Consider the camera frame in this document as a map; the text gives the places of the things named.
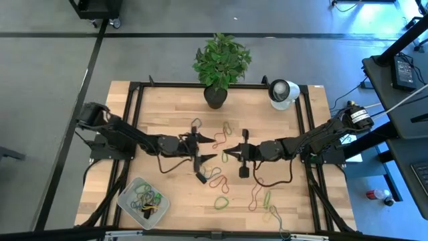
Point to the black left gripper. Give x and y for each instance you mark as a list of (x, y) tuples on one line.
[(187, 147)]

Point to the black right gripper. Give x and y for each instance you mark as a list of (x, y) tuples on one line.
[(259, 152)]

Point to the yellow rubber band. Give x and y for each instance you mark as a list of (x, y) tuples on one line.
[(264, 217), (222, 157), (204, 166), (151, 207)]

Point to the red rubber band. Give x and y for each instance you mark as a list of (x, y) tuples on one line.
[(255, 195), (220, 138), (221, 183)]

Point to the green rubber band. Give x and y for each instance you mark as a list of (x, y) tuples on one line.
[(157, 201), (215, 203), (224, 129), (143, 186), (265, 201)]

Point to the wide black rubber band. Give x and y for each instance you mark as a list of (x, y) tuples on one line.
[(201, 177), (147, 214)]

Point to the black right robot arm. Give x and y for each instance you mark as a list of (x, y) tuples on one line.
[(317, 140)]

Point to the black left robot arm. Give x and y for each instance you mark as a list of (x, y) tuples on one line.
[(127, 134)]

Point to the thin blue rubber band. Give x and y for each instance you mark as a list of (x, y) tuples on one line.
[(279, 221)]

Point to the grey plastic bin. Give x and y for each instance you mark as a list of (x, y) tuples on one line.
[(128, 199)]

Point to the white cylindrical spot lamp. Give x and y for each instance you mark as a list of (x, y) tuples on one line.
[(284, 93)]

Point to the green potted plant black pot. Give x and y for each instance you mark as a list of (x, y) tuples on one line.
[(220, 63)]

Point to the red drink bottle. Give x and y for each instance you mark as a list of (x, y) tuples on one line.
[(376, 194)]

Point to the black office desk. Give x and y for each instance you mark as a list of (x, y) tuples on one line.
[(394, 110)]

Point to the black wheeled cart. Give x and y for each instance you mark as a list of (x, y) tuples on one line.
[(97, 8)]

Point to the black power brick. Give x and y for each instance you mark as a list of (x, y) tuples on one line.
[(403, 73)]

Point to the black keyboard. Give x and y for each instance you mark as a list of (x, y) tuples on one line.
[(422, 175)]

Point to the grey chair base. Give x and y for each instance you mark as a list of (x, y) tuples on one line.
[(10, 154)]

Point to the black camera mount beam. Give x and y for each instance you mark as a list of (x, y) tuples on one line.
[(50, 234)]

